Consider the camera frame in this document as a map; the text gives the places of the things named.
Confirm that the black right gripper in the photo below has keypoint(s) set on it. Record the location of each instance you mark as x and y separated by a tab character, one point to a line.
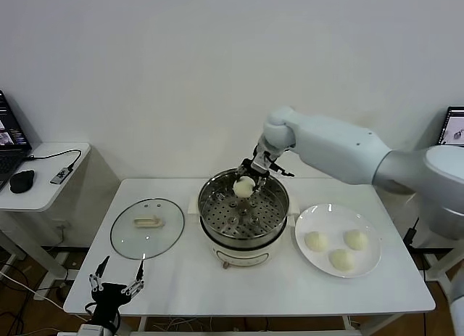
264	160

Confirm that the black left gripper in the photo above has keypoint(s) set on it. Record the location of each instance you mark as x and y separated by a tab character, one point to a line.
107	296

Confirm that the white steamed baozi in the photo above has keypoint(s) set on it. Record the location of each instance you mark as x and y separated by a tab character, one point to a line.
243	188
341	260
356	239
316	241

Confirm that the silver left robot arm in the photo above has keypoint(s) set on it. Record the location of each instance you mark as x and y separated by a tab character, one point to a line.
94	329

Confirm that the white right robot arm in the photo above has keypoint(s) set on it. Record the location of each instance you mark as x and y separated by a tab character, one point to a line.
326	143

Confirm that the stainless steel steamer basket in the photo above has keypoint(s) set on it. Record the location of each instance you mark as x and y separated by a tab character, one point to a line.
217	201

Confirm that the white side desk with mouse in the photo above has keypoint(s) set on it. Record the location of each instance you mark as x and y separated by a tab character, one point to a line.
47	198

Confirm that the white round plate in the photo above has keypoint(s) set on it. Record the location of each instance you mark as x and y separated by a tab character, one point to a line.
311	263

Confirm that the grey usb hub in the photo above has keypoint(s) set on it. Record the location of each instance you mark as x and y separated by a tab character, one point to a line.
61	176

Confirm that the black computer mouse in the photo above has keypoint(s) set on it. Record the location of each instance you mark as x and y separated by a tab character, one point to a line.
21	181

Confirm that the black laptop with dark screen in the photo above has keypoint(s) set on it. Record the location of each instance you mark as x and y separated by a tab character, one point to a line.
11	133

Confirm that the grey laptop with bright screen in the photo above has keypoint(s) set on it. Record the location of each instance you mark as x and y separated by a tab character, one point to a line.
453	125

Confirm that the white side desk with label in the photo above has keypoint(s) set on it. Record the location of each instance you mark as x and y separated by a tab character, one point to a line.
436	272

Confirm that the white table frame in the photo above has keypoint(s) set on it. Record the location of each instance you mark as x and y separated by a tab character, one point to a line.
142	323

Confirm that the white wall socket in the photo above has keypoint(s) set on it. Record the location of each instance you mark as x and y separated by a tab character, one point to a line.
61	226

